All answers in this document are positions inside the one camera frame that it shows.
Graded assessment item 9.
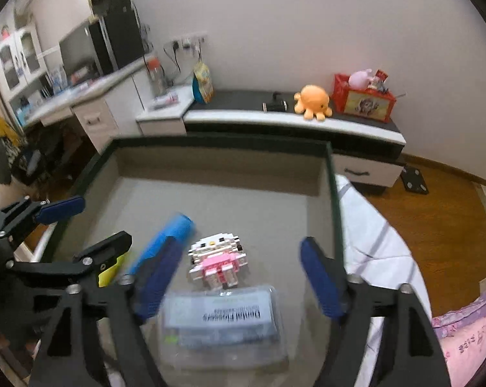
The yellow blue snack bag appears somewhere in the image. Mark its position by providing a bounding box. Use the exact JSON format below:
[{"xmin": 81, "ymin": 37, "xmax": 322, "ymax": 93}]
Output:
[{"xmin": 192, "ymin": 61, "xmax": 215, "ymax": 104}]

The white pink block cat figure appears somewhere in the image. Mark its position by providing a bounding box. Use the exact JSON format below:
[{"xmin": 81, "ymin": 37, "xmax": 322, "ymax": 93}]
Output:
[{"xmin": 186, "ymin": 237, "xmax": 245, "ymax": 291}]

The yellow plastic item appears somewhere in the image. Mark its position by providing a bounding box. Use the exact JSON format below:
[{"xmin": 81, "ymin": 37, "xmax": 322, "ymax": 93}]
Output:
[{"xmin": 98, "ymin": 252, "xmax": 130, "ymax": 288}]

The black computer tower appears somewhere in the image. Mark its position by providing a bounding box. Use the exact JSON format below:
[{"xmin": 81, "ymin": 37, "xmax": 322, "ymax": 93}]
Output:
[{"xmin": 89, "ymin": 6, "xmax": 147, "ymax": 75}]

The pink storage box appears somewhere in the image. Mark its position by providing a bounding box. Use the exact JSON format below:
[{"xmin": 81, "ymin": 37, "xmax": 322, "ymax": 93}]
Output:
[{"xmin": 37, "ymin": 134, "xmax": 346, "ymax": 375}]

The small pink packet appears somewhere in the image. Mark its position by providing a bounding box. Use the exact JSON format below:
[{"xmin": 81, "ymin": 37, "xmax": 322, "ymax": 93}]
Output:
[{"xmin": 152, "ymin": 91, "xmax": 181, "ymax": 109}]

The blue cylinder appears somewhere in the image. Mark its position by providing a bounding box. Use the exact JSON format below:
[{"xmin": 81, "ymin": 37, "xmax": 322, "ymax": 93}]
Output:
[{"xmin": 128, "ymin": 212, "xmax": 197, "ymax": 279}]

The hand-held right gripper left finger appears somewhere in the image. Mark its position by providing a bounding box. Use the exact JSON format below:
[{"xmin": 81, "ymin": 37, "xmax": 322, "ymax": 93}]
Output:
[{"xmin": 29, "ymin": 236, "xmax": 185, "ymax": 387}]

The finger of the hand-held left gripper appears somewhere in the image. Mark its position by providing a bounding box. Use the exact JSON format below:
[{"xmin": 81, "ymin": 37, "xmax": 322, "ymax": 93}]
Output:
[
  {"xmin": 0, "ymin": 195, "xmax": 86, "ymax": 244},
  {"xmin": 5, "ymin": 231, "xmax": 133, "ymax": 291}
]

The orange octopus plush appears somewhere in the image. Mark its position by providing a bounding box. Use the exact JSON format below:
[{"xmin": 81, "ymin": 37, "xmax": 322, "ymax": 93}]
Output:
[{"xmin": 294, "ymin": 84, "xmax": 333, "ymax": 122}]

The blue white box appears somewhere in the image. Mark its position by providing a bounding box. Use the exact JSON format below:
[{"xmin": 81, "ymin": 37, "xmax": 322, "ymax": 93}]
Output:
[{"xmin": 49, "ymin": 68, "xmax": 68, "ymax": 93}]

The small black box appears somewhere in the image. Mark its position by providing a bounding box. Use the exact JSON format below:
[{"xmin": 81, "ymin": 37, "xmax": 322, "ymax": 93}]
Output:
[{"xmin": 262, "ymin": 93, "xmax": 289, "ymax": 113}]

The office chair with clothes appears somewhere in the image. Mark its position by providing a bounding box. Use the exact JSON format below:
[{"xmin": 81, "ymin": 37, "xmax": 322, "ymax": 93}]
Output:
[{"xmin": 0, "ymin": 115, "xmax": 46, "ymax": 186}]

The black bathroom scale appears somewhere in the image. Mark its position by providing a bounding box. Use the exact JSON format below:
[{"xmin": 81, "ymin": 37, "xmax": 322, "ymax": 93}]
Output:
[{"xmin": 401, "ymin": 165, "xmax": 430, "ymax": 195}]

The black monitor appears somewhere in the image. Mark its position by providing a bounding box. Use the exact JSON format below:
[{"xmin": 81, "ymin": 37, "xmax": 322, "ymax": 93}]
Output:
[{"xmin": 58, "ymin": 22, "xmax": 106, "ymax": 77}]

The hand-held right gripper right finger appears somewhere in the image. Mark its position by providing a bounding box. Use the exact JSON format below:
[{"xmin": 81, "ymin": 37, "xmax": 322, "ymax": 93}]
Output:
[{"xmin": 299, "ymin": 236, "xmax": 451, "ymax": 387}]

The clear plastic flosser box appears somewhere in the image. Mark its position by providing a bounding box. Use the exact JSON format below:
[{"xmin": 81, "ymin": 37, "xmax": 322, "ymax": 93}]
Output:
[{"xmin": 157, "ymin": 284, "xmax": 289, "ymax": 372}]

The white desk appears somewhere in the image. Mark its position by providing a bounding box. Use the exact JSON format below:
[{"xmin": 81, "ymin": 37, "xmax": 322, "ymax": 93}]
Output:
[{"xmin": 21, "ymin": 54, "xmax": 153, "ymax": 156}]

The white glass-door cabinet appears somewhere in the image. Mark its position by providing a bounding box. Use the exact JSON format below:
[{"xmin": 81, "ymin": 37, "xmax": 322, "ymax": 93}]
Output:
[{"xmin": 0, "ymin": 22, "xmax": 48, "ymax": 101}]

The red crate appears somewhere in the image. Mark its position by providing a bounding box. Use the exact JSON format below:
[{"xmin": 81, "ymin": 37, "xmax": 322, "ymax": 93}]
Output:
[{"xmin": 332, "ymin": 73, "xmax": 397, "ymax": 124}]

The black white low cabinet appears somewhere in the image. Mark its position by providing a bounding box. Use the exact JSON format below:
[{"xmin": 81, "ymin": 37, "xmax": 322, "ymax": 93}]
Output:
[{"xmin": 136, "ymin": 86, "xmax": 407, "ymax": 188}]

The clear bottle orange cap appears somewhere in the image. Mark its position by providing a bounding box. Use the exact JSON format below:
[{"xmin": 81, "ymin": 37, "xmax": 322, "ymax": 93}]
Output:
[{"xmin": 147, "ymin": 57, "xmax": 167, "ymax": 97}]

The white wall outlet strip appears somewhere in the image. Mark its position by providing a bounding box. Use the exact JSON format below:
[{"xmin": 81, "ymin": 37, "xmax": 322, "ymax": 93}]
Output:
[{"xmin": 163, "ymin": 31, "xmax": 208, "ymax": 51}]

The pink quilt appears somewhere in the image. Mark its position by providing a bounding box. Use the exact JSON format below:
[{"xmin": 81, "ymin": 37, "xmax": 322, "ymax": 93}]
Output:
[{"xmin": 430, "ymin": 290, "xmax": 486, "ymax": 387}]

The pink plush toy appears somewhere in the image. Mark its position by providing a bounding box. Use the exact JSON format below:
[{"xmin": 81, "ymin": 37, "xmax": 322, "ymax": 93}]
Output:
[{"xmin": 349, "ymin": 68, "xmax": 373, "ymax": 88}]

